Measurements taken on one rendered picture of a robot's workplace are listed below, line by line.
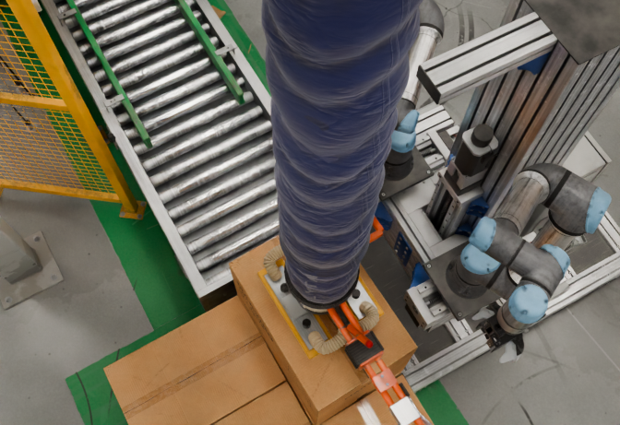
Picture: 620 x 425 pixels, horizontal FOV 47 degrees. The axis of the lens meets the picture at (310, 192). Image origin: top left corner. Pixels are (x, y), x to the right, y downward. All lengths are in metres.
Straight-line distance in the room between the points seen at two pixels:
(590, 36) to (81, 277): 2.67
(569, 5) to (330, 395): 1.40
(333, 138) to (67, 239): 2.73
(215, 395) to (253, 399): 0.15
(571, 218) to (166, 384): 1.65
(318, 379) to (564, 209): 0.98
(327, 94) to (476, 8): 3.42
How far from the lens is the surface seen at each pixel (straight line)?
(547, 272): 1.66
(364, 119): 1.13
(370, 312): 2.31
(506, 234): 1.66
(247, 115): 3.27
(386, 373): 2.20
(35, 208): 3.89
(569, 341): 3.65
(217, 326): 2.91
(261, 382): 2.84
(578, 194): 1.98
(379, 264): 3.33
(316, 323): 2.35
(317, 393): 2.43
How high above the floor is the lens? 3.34
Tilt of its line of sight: 65 degrees down
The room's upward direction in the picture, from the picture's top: 1 degrees clockwise
